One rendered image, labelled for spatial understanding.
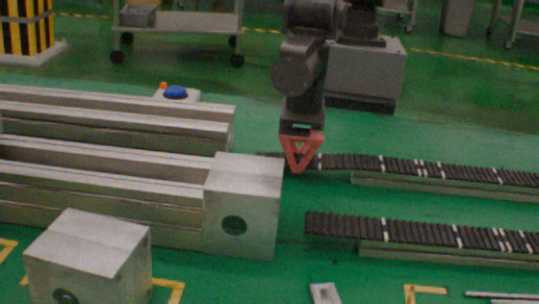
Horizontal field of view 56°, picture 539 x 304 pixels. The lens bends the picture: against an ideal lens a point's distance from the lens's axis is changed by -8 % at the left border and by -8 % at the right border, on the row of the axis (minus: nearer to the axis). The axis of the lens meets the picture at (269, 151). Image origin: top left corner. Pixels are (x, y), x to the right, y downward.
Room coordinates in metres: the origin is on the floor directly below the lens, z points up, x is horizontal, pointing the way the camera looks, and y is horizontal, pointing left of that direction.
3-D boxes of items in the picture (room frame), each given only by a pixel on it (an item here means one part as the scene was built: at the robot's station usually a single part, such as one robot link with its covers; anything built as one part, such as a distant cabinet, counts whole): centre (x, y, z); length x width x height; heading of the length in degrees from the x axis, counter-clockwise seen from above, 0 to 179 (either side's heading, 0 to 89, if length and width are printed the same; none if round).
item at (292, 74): (0.74, -0.04, 1.01); 0.12 x 0.09 x 0.12; 164
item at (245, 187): (0.61, 0.03, 0.83); 0.12 x 0.09 x 0.10; 178
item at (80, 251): (0.44, 0.17, 0.83); 0.11 x 0.10 x 0.10; 170
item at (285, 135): (0.77, -0.05, 0.84); 0.07 x 0.07 x 0.09; 87
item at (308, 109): (0.78, -0.05, 0.91); 0.10 x 0.07 x 0.07; 177
